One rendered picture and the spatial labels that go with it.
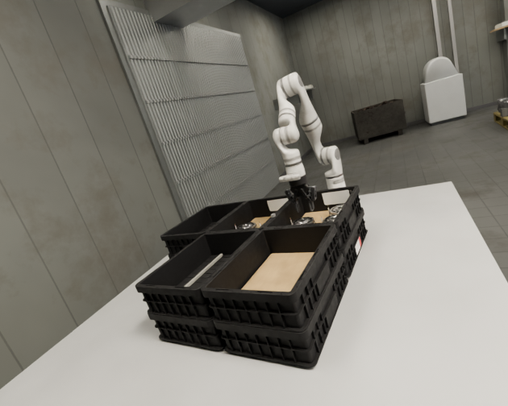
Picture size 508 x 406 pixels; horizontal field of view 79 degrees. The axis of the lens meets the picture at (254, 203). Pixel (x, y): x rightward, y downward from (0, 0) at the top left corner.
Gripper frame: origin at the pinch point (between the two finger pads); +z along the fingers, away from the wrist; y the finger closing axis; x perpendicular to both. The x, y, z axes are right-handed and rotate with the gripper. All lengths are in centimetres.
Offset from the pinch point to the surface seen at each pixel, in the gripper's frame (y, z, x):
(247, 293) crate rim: -10, 0, 59
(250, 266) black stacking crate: 7.1, 6.8, 36.0
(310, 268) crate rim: -22, 0, 46
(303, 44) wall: 287, -189, -743
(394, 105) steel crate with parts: 78, 18, -661
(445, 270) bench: -49, 22, 8
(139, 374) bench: 30, 23, 75
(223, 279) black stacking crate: 6, 3, 51
